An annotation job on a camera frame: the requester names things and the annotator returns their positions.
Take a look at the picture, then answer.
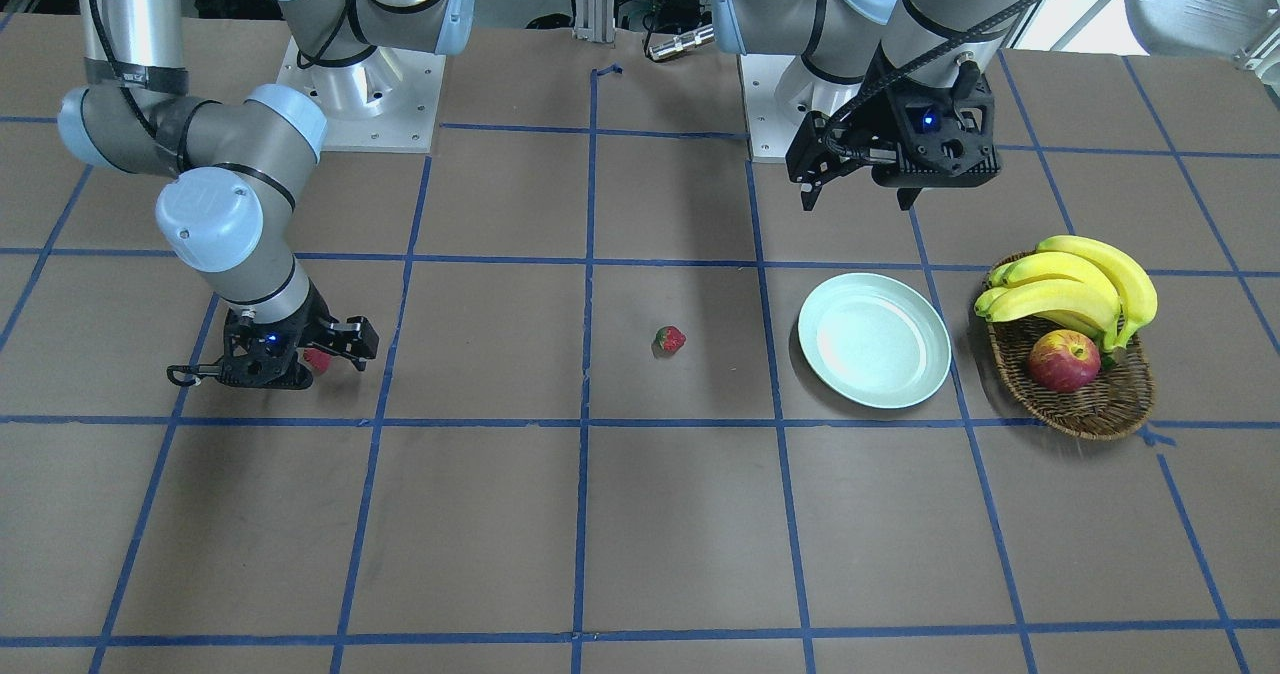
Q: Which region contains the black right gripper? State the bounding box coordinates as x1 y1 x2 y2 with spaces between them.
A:
218 286 380 390

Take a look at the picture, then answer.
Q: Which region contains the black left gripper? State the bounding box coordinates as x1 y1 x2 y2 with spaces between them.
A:
799 59 1004 212

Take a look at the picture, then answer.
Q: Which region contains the red strawberry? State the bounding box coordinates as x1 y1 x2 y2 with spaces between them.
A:
652 326 687 358
300 347 332 375

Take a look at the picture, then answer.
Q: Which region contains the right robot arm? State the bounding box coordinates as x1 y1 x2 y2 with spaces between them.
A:
58 0 475 390

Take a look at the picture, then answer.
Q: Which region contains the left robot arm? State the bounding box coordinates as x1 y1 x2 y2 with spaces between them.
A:
710 0 1042 210

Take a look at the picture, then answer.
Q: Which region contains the light green plate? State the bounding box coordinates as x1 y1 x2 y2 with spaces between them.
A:
796 272 952 411

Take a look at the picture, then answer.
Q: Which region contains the yellow banana bunch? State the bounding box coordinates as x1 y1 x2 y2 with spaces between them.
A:
973 235 1160 354

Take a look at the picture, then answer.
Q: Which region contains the red apple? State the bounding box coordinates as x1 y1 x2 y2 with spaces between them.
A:
1027 329 1102 393

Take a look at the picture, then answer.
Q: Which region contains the wicker fruit basket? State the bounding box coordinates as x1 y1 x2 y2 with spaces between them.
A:
982 318 1155 440

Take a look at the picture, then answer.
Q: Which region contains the grey office chair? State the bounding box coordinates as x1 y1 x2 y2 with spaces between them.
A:
1123 0 1277 63

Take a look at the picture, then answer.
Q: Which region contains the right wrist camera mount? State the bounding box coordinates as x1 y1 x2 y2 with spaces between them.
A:
303 317 381 372

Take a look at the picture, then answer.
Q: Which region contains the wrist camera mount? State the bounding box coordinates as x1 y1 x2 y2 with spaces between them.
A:
783 110 899 191
303 317 381 372

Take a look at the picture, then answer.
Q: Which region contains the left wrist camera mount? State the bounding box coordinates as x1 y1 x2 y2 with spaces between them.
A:
783 110 899 191

